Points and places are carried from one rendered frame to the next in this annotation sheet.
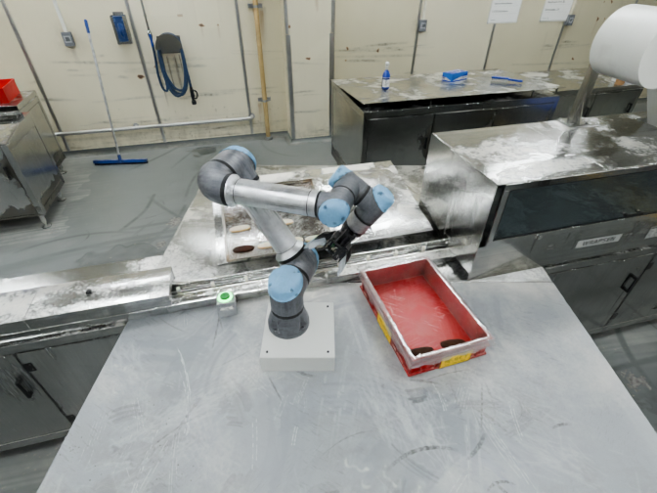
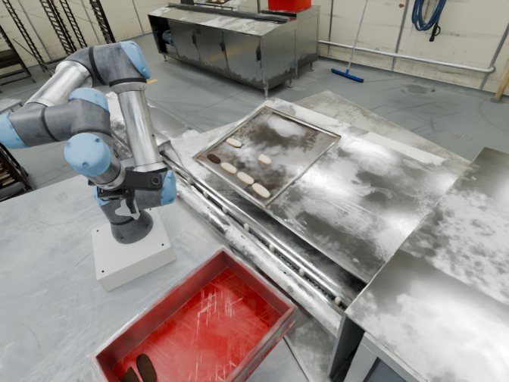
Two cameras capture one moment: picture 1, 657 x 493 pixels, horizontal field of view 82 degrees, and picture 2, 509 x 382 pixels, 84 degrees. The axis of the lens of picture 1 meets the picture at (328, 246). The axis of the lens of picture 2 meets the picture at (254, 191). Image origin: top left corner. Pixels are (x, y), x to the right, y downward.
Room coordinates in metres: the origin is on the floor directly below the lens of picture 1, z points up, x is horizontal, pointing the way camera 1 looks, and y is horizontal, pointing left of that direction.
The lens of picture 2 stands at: (1.07, -0.73, 1.69)
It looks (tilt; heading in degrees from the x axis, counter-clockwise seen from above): 42 degrees down; 68
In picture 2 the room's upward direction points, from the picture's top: 7 degrees counter-clockwise
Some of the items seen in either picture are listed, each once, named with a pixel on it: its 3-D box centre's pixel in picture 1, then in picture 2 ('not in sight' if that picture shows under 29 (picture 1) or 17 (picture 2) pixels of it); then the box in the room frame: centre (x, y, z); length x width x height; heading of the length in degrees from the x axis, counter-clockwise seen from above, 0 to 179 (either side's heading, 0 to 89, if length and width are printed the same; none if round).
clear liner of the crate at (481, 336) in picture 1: (418, 309); (199, 337); (1.01, -0.36, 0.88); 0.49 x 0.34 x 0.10; 18
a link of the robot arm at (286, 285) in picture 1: (286, 289); (117, 196); (0.92, 0.14, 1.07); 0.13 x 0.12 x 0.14; 163
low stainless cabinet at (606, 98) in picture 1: (559, 112); not in sight; (4.75, -2.89, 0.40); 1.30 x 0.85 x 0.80; 105
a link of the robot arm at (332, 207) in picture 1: (267, 196); (61, 92); (0.93, 0.17, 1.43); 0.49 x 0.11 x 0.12; 73
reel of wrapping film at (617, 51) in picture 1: (625, 77); not in sight; (1.71, -1.27, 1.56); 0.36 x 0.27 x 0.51; 15
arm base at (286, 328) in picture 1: (287, 313); (128, 219); (0.91, 0.14, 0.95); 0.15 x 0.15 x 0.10
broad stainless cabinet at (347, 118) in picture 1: (432, 131); not in sight; (3.80, -1.07, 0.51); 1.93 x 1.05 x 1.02; 105
